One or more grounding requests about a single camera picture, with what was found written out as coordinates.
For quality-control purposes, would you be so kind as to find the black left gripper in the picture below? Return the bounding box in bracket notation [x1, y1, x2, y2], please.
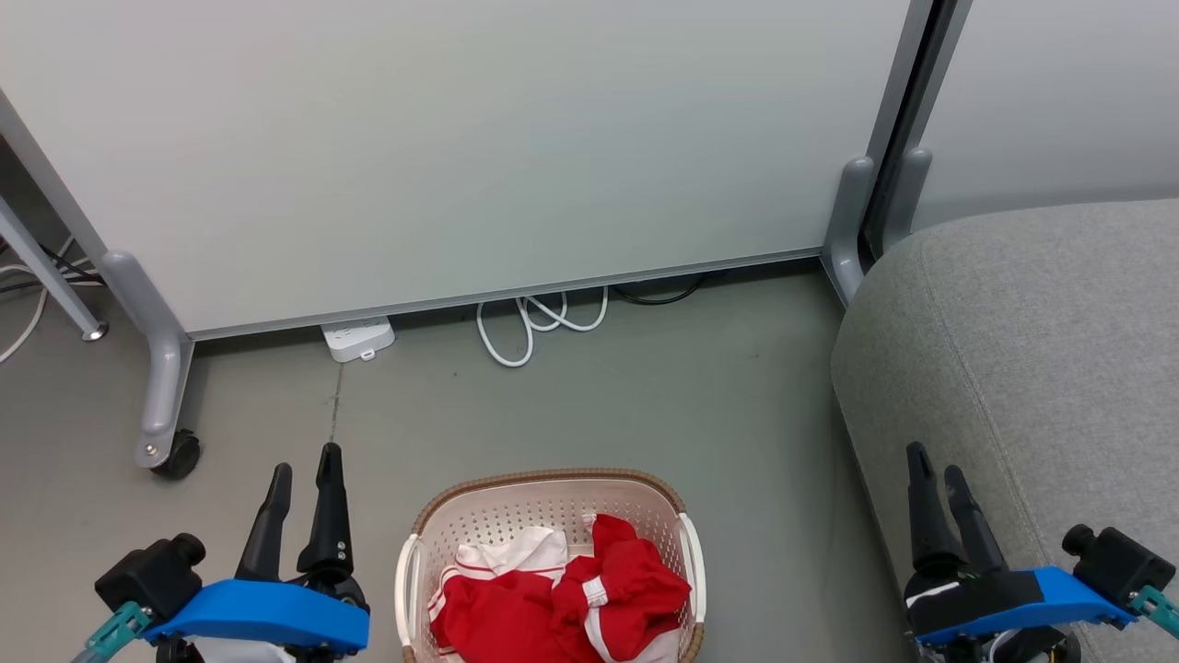
[236, 442, 371, 618]

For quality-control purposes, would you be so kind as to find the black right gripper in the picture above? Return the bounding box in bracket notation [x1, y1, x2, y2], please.
[904, 441, 1048, 638]

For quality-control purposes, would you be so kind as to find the red and white garment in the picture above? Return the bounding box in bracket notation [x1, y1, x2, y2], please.
[426, 514, 693, 663]

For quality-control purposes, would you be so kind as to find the grey fabric sofa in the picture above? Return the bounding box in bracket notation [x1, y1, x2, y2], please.
[831, 198, 1179, 663]

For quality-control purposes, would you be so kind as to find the black caster wheel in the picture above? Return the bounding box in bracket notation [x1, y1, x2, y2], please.
[151, 429, 203, 481]

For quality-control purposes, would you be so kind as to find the white power strip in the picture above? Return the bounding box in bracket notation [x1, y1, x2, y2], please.
[320, 316, 398, 364]

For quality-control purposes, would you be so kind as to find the long grey partition foot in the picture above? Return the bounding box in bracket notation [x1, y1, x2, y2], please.
[99, 249, 196, 471]

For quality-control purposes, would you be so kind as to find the beige perforated laundry basket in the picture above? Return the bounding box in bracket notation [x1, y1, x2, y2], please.
[394, 468, 707, 663]

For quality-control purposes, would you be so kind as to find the short grey partition foot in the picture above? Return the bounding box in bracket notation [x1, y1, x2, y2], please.
[823, 156, 876, 309]
[880, 146, 934, 260]

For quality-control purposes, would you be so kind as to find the grey metal table leg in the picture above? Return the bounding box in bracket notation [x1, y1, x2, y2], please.
[0, 195, 111, 343]

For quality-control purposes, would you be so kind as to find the large white partition panel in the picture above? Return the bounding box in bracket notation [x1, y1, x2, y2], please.
[0, 0, 936, 343]

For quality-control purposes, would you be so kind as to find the narrow white partition panel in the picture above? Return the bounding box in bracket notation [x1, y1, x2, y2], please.
[910, 0, 1179, 233]

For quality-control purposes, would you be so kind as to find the right camera cable teal plug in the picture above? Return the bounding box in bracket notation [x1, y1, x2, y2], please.
[1130, 585, 1179, 642]

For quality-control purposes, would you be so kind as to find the coiled white power cable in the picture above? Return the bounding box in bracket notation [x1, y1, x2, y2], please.
[475, 286, 611, 369]

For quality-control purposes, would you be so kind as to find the black floor cable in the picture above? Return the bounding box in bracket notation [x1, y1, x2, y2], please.
[612, 273, 706, 307]

